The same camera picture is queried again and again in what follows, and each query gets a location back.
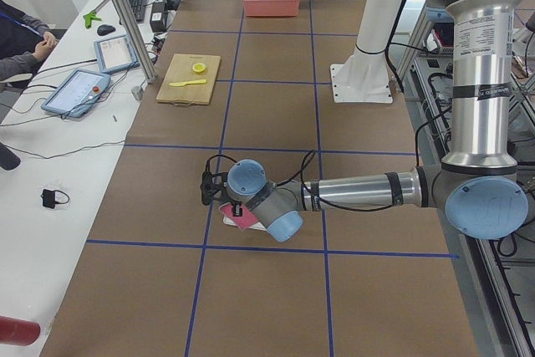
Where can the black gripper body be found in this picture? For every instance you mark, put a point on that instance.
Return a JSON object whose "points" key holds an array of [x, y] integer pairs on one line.
{"points": [[238, 209]]}

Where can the grey and pink cloth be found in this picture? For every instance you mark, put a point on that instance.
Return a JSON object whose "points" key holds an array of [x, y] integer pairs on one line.
{"points": [[243, 222]]}

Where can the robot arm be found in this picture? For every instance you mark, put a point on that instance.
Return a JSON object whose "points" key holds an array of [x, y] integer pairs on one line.
{"points": [[475, 183]]}

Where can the white rectangular tray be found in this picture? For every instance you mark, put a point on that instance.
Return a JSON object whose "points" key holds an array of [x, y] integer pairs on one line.
{"points": [[256, 226]]}

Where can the yellow plastic knife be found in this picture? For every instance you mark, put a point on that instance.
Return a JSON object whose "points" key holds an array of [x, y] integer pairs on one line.
{"points": [[188, 82]]}

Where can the bamboo cutting board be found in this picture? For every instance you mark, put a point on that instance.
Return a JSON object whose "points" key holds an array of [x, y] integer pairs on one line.
{"points": [[180, 70]]}

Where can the lemon slices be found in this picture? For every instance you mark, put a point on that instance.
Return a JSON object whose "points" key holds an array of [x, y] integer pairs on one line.
{"points": [[199, 68]]}

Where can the small black clip device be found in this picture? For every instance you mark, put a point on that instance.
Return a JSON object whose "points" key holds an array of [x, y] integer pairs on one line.
{"points": [[52, 198]]}

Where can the far teach pendant tablet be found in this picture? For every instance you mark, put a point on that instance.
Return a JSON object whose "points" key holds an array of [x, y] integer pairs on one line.
{"points": [[115, 54]]}

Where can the teach pendant tablet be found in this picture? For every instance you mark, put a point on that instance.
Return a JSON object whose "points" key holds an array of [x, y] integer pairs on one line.
{"points": [[77, 94], [115, 54]]}

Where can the near teach pendant tablet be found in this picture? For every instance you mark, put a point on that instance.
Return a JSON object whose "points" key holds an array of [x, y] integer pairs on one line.
{"points": [[77, 94]]}

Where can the black power adapter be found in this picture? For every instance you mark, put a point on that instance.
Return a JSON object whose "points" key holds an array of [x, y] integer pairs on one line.
{"points": [[158, 17]]}

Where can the black computer mouse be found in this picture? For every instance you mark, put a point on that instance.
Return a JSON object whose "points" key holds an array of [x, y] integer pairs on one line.
{"points": [[105, 29]]}

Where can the green plastic tool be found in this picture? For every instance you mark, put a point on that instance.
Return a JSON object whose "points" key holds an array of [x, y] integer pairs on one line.
{"points": [[89, 18]]}

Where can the red cylinder bottle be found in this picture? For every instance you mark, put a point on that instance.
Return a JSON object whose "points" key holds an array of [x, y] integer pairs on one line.
{"points": [[18, 332]]}

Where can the person in dark sweater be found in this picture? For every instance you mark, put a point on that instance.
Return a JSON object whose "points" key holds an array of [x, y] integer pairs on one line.
{"points": [[26, 42]]}

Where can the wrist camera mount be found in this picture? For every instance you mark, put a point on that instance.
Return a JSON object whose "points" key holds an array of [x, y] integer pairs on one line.
{"points": [[213, 187]]}

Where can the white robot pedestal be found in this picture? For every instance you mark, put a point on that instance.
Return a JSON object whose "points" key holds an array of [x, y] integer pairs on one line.
{"points": [[364, 77]]}

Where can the aluminium frame post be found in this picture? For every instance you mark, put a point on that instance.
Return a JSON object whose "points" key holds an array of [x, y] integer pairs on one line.
{"points": [[122, 7]]}

